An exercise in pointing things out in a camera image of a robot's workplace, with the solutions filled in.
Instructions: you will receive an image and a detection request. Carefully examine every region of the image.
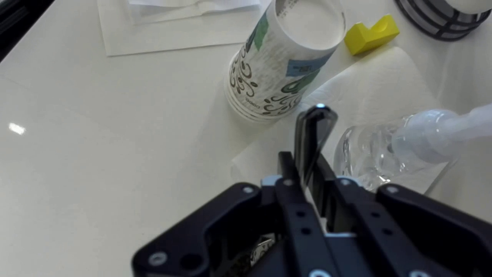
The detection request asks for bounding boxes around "black wire rack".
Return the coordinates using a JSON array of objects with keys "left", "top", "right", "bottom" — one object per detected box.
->
[{"left": 391, "top": 0, "right": 492, "bottom": 44}]

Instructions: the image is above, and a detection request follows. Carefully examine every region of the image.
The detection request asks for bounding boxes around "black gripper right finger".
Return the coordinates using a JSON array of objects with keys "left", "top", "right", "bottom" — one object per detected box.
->
[{"left": 308, "top": 107, "right": 492, "bottom": 277}]

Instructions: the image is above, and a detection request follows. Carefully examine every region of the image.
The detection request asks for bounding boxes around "printed paper cup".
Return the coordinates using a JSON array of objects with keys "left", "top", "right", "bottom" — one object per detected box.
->
[{"left": 224, "top": 0, "right": 348, "bottom": 125}]

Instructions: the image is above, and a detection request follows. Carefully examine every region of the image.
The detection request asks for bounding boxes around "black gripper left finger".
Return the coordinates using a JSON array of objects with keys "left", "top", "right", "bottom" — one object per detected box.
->
[{"left": 130, "top": 107, "right": 328, "bottom": 277}]

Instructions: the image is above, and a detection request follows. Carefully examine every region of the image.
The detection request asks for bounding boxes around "yellow plastic block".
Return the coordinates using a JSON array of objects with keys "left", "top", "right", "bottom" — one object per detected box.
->
[{"left": 342, "top": 14, "right": 401, "bottom": 58}]

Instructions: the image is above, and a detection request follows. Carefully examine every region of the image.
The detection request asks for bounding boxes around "large flat white napkin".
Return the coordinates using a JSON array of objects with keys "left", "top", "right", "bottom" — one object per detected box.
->
[{"left": 95, "top": 0, "right": 273, "bottom": 59}]

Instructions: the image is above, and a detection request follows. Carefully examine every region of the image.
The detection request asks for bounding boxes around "clear plastic bottle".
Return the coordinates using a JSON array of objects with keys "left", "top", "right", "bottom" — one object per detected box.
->
[{"left": 331, "top": 102, "right": 492, "bottom": 194}]

